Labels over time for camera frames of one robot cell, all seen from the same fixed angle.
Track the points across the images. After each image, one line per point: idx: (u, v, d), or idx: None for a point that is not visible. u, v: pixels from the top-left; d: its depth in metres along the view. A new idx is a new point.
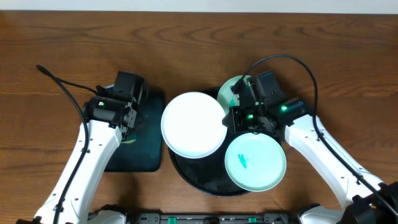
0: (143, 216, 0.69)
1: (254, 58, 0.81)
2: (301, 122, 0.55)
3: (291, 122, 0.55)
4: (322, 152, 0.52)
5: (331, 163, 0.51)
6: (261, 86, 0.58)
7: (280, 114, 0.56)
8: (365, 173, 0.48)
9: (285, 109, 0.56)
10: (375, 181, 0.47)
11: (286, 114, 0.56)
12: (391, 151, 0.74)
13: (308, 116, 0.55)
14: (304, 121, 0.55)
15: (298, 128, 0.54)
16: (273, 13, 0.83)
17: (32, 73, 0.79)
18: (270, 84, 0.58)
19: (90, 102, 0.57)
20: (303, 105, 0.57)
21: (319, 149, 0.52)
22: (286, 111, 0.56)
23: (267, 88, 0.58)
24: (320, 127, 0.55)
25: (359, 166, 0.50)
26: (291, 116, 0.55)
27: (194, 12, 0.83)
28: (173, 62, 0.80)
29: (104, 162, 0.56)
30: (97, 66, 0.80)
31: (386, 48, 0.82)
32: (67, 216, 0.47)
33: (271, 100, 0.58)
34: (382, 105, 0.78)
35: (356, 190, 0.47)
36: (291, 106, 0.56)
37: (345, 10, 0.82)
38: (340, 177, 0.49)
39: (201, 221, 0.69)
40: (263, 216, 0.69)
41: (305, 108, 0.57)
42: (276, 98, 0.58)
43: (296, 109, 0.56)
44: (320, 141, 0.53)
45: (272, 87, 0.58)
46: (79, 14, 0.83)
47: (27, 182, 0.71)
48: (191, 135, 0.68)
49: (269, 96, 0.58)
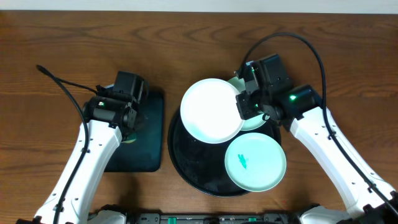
0: (143, 216, 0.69)
1: (254, 58, 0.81)
2: (311, 120, 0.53)
3: (300, 114, 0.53)
4: (333, 152, 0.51)
5: (341, 167, 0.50)
6: (265, 72, 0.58)
7: (287, 103, 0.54)
8: (379, 180, 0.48)
9: (294, 98, 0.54)
10: (388, 189, 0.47)
11: (295, 104, 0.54)
12: (391, 151, 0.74)
13: (317, 108, 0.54)
14: (316, 117, 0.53)
15: (309, 125, 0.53)
16: (273, 13, 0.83)
17: (32, 73, 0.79)
18: (276, 69, 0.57)
19: (90, 102, 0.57)
20: (313, 93, 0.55)
21: (329, 150, 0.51)
22: (294, 101, 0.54)
23: (272, 73, 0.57)
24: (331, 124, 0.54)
25: (370, 171, 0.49)
26: (298, 106, 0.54)
27: (194, 12, 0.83)
28: (174, 62, 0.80)
29: (104, 162, 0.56)
30: (98, 66, 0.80)
31: (386, 48, 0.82)
32: (67, 216, 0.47)
33: (277, 87, 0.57)
34: (382, 105, 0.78)
35: (366, 198, 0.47)
36: (299, 94, 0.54)
37: (345, 10, 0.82)
38: (351, 183, 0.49)
39: (201, 221, 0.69)
40: (263, 216, 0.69)
41: (316, 97, 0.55)
42: (282, 84, 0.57)
43: (305, 98, 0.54)
44: (331, 139, 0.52)
45: (277, 73, 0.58)
46: (79, 14, 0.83)
47: (27, 182, 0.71)
48: (206, 123, 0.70)
49: (275, 83, 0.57)
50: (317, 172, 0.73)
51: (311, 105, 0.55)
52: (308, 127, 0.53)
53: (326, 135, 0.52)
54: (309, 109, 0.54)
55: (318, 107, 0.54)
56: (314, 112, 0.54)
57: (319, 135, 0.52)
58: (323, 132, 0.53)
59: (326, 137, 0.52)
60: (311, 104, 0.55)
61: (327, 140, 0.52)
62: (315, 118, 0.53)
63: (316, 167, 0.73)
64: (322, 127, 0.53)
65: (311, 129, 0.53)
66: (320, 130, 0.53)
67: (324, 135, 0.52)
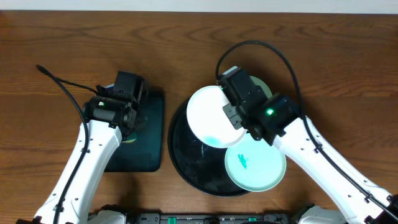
0: (143, 216, 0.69)
1: (254, 58, 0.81)
2: (295, 135, 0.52)
3: (281, 130, 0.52)
4: (323, 165, 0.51)
5: (334, 180, 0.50)
6: (235, 89, 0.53)
7: (265, 119, 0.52)
8: (372, 187, 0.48)
9: (272, 112, 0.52)
10: (384, 195, 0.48)
11: (272, 119, 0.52)
12: (391, 151, 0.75)
13: (298, 119, 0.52)
14: (299, 131, 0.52)
15: (293, 142, 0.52)
16: (273, 13, 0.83)
17: (32, 73, 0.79)
18: (245, 84, 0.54)
19: (90, 102, 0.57)
20: (288, 103, 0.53)
21: (319, 163, 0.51)
22: (272, 116, 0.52)
23: (242, 90, 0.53)
24: (314, 133, 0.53)
25: (364, 178, 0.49)
26: (278, 121, 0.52)
27: (194, 12, 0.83)
28: (174, 62, 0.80)
29: (105, 162, 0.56)
30: (97, 66, 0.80)
31: (386, 48, 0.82)
32: (67, 216, 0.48)
33: (250, 102, 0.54)
34: (382, 105, 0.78)
35: (365, 209, 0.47)
36: (275, 107, 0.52)
37: (345, 10, 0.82)
38: (347, 196, 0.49)
39: (201, 221, 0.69)
40: (263, 216, 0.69)
41: (291, 106, 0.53)
42: (255, 98, 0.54)
43: (282, 110, 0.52)
44: (318, 152, 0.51)
45: (248, 86, 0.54)
46: (79, 14, 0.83)
47: (27, 182, 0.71)
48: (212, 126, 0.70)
49: (247, 98, 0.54)
50: None
51: (289, 116, 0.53)
52: (292, 144, 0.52)
53: (312, 148, 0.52)
54: (288, 122, 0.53)
55: (298, 118, 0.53)
56: (295, 126, 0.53)
57: (306, 150, 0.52)
58: (308, 145, 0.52)
59: (314, 150, 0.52)
60: (289, 114, 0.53)
61: (315, 154, 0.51)
62: (298, 132, 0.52)
63: None
64: (307, 140, 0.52)
65: (296, 145, 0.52)
66: (305, 144, 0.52)
67: (311, 149, 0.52)
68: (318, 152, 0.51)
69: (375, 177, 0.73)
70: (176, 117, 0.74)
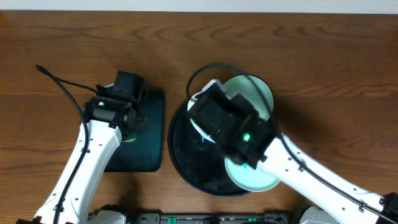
0: (143, 216, 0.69)
1: (254, 58, 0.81)
2: (276, 157, 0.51)
3: (262, 155, 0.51)
4: (311, 183, 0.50)
5: (325, 195, 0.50)
6: (204, 119, 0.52)
7: (244, 147, 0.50)
8: (364, 195, 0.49)
9: (248, 137, 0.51)
10: (376, 200, 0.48)
11: (250, 144, 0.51)
12: (391, 151, 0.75)
13: (276, 140, 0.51)
14: (279, 153, 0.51)
15: (275, 165, 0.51)
16: (273, 13, 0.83)
17: (32, 73, 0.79)
18: (215, 112, 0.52)
19: (90, 102, 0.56)
20: (262, 124, 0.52)
21: (307, 182, 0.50)
22: (249, 140, 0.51)
23: (214, 119, 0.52)
24: (296, 150, 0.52)
25: (354, 186, 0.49)
26: (256, 145, 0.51)
27: (194, 12, 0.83)
28: (174, 62, 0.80)
29: (105, 162, 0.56)
30: (97, 66, 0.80)
31: (386, 48, 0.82)
32: (67, 216, 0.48)
33: (225, 131, 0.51)
34: (382, 105, 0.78)
35: (361, 218, 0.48)
36: (249, 130, 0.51)
37: (345, 10, 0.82)
38: (341, 209, 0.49)
39: (201, 221, 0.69)
40: (263, 216, 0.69)
41: (266, 126, 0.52)
42: (228, 126, 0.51)
43: (257, 132, 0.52)
44: (303, 171, 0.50)
45: (216, 114, 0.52)
46: (79, 14, 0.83)
47: (27, 182, 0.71)
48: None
49: (220, 127, 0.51)
50: None
51: (265, 137, 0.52)
52: (275, 167, 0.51)
53: (296, 167, 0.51)
54: (266, 144, 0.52)
55: (276, 138, 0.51)
56: (273, 149, 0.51)
57: (290, 171, 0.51)
58: (292, 165, 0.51)
59: (298, 170, 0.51)
60: (265, 134, 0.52)
61: (301, 172, 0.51)
62: (278, 154, 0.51)
63: None
64: (289, 160, 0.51)
65: (280, 167, 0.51)
66: (288, 165, 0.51)
67: (296, 168, 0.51)
68: (303, 170, 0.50)
69: (375, 177, 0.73)
70: (175, 117, 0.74)
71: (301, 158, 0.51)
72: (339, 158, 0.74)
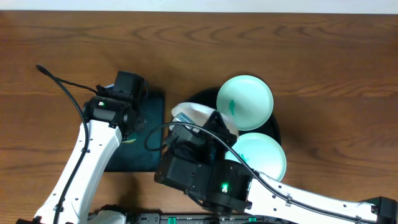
0: (143, 216, 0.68)
1: (254, 57, 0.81)
2: (260, 198, 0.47)
3: (247, 203, 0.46)
4: (303, 214, 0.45)
5: None
6: (174, 179, 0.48)
7: (224, 198, 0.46)
8: (356, 208, 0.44)
9: (227, 188, 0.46)
10: (368, 209, 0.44)
11: (230, 193, 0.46)
12: (391, 151, 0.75)
13: (253, 180, 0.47)
14: (260, 191, 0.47)
15: (260, 207, 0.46)
16: (273, 13, 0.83)
17: (32, 73, 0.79)
18: (182, 168, 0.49)
19: (90, 102, 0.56)
20: (236, 170, 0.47)
21: (298, 216, 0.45)
22: (228, 190, 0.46)
23: (182, 177, 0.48)
24: (275, 185, 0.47)
25: (342, 203, 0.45)
26: (236, 192, 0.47)
27: (194, 12, 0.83)
28: (174, 62, 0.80)
29: (105, 162, 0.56)
30: (98, 66, 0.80)
31: (386, 48, 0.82)
32: (67, 216, 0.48)
33: (199, 185, 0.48)
34: (382, 105, 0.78)
35: None
36: (226, 179, 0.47)
37: (345, 10, 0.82)
38: None
39: (201, 221, 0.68)
40: (263, 216, 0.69)
41: (242, 170, 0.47)
42: (199, 178, 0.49)
43: (233, 178, 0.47)
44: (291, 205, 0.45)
45: (182, 170, 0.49)
46: (79, 14, 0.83)
47: (27, 182, 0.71)
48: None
49: (193, 183, 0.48)
50: (318, 172, 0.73)
51: (244, 183, 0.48)
52: (262, 208, 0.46)
53: (283, 203, 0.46)
54: (247, 188, 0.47)
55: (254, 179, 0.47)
56: (254, 190, 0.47)
57: (279, 210, 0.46)
58: (278, 203, 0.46)
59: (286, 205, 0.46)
60: (241, 177, 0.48)
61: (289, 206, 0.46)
62: (260, 193, 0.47)
63: (316, 166, 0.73)
64: (273, 198, 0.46)
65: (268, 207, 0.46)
66: (275, 203, 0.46)
67: (283, 204, 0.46)
68: (291, 203, 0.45)
69: (374, 177, 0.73)
70: None
71: (285, 191, 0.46)
72: (339, 158, 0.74)
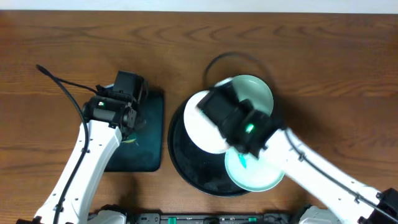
0: (143, 216, 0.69)
1: (254, 57, 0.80)
2: (277, 148, 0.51)
3: (263, 145, 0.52)
4: (308, 172, 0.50)
5: (322, 185, 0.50)
6: (209, 112, 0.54)
7: (245, 135, 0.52)
8: (361, 188, 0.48)
9: (251, 129, 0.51)
10: (373, 193, 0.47)
11: (252, 135, 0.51)
12: (391, 151, 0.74)
13: (277, 131, 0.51)
14: (280, 143, 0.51)
15: (275, 155, 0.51)
16: (273, 12, 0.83)
17: (32, 73, 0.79)
18: (219, 106, 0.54)
19: (90, 102, 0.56)
20: (267, 117, 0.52)
21: (306, 173, 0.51)
22: (252, 130, 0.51)
23: (217, 112, 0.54)
24: (296, 142, 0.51)
25: (351, 180, 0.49)
26: (258, 135, 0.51)
27: (194, 12, 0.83)
28: (174, 62, 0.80)
29: (105, 162, 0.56)
30: (97, 66, 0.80)
31: (387, 48, 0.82)
32: (67, 216, 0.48)
33: (230, 122, 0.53)
34: (382, 104, 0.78)
35: (356, 210, 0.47)
36: (254, 122, 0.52)
37: (345, 10, 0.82)
38: (336, 198, 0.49)
39: (201, 221, 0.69)
40: (263, 216, 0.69)
41: (271, 121, 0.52)
42: (232, 118, 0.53)
43: (262, 124, 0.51)
44: (303, 161, 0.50)
45: (224, 106, 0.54)
46: (78, 14, 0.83)
47: (27, 182, 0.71)
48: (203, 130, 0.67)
49: (225, 119, 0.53)
50: None
51: (269, 131, 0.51)
52: (275, 157, 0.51)
53: (296, 158, 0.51)
54: (269, 135, 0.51)
55: (278, 130, 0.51)
56: (274, 139, 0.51)
57: (291, 161, 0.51)
58: (292, 155, 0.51)
59: (298, 160, 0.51)
60: (268, 127, 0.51)
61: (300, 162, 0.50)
62: (279, 144, 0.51)
63: None
64: (289, 151, 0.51)
65: (282, 156, 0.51)
66: (288, 155, 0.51)
67: (296, 159, 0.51)
68: (303, 160, 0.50)
69: (374, 177, 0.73)
70: (176, 117, 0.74)
71: (301, 149, 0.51)
72: (339, 158, 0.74)
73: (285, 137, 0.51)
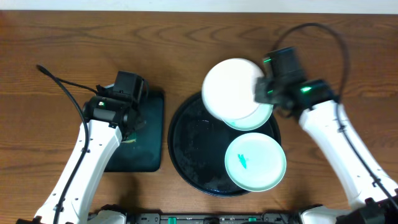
0: (143, 216, 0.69)
1: (254, 58, 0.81)
2: (323, 113, 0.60)
3: (311, 106, 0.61)
4: (341, 142, 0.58)
5: (349, 159, 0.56)
6: (280, 65, 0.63)
7: (300, 94, 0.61)
8: (384, 177, 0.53)
9: (308, 89, 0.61)
10: (392, 185, 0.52)
11: (307, 96, 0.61)
12: (391, 151, 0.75)
13: (329, 102, 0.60)
14: (327, 111, 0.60)
15: (318, 117, 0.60)
16: (273, 13, 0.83)
17: (32, 73, 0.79)
18: (288, 62, 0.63)
19: (90, 102, 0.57)
20: (326, 89, 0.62)
21: (339, 142, 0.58)
22: (307, 91, 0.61)
23: (287, 65, 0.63)
24: (342, 117, 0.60)
25: (377, 168, 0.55)
26: (310, 98, 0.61)
27: (194, 12, 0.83)
28: (174, 62, 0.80)
29: (105, 162, 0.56)
30: (98, 66, 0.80)
31: (385, 48, 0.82)
32: (67, 216, 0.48)
33: (288, 79, 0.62)
34: (382, 104, 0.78)
35: (370, 191, 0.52)
36: (312, 86, 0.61)
37: (344, 10, 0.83)
38: (356, 175, 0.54)
39: (201, 221, 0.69)
40: (263, 216, 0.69)
41: (329, 93, 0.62)
42: (294, 76, 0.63)
43: (317, 92, 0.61)
44: (340, 133, 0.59)
45: (293, 65, 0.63)
46: (79, 14, 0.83)
47: (27, 182, 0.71)
48: (223, 100, 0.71)
49: (288, 74, 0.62)
50: (318, 172, 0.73)
51: (322, 98, 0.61)
52: (318, 119, 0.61)
53: (336, 127, 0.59)
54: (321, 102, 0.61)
55: (331, 101, 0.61)
56: (325, 107, 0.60)
57: (329, 127, 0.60)
58: (333, 125, 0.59)
59: (336, 130, 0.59)
60: (324, 97, 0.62)
61: (337, 133, 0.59)
62: (326, 111, 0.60)
63: (316, 166, 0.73)
64: (333, 120, 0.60)
65: (323, 121, 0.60)
66: (331, 123, 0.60)
67: (335, 129, 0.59)
68: (341, 132, 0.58)
69: None
70: (176, 117, 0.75)
71: (344, 124, 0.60)
72: None
73: (335, 107, 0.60)
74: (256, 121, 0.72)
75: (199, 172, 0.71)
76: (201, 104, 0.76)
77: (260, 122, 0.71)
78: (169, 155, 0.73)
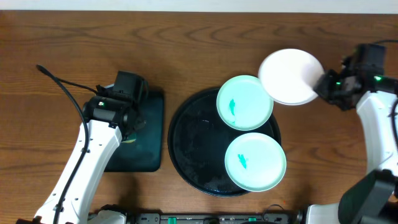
0: (143, 216, 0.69)
1: (254, 58, 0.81)
2: (382, 98, 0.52)
3: (374, 89, 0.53)
4: (386, 124, 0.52)
5: (388, 138, 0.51)
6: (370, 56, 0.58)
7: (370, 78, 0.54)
8: None
9: (379, 78, 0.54)
10: None
11: (376, 81, 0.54)
12: None
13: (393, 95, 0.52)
14: (387, 98, 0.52)
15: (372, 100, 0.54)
16: (273, 13, 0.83)
17: (32, 73, 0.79)
18: (375, 56, 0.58)
19: (90, 102, 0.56)
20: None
21: (384, 124, 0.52)
22: (379, 79, 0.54)
23: (370, 58, 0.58)
24: None
25: None
26: (380, 87, 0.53)
27: (194, 12, 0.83)
28: (174, 62, 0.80)
29: (105, 162, 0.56)
30: (98, 66, 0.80)
31: (387, 48, 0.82)
32: (67, 216, 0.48)
33: (367, 68, 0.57)
34: None
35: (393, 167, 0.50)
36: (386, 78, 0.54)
37: (344, 10, 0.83)
38: (386, 151, 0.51)
39: (201, 221, 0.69)
40: (263, 216, 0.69)
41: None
42: (374, 68, 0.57)
43: (388, 84, 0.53)
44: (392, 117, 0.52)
45: (377, 59, 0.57)
46: (79, 13, 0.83)
47: (27, 182, 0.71)
48: (278, 87, 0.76)
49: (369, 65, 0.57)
50: (318, 172, 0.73)
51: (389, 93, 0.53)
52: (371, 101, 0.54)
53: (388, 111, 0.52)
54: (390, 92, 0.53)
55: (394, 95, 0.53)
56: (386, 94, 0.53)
57: (382, 110, 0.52)
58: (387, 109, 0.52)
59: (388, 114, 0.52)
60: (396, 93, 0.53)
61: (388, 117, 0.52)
62: (385, 97, 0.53)
63: (316, 166, 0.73)
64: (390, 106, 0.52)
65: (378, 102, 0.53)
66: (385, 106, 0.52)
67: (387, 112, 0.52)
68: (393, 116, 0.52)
69: None
70: (176, 117, 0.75)
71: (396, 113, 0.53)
72: (339, 158, 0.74)
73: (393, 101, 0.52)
74: (257, 121, 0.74)
75: (199, 172, 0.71)
76: (201, 104, 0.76)
77: (261, 122, 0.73)
78: (169, 155, 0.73)
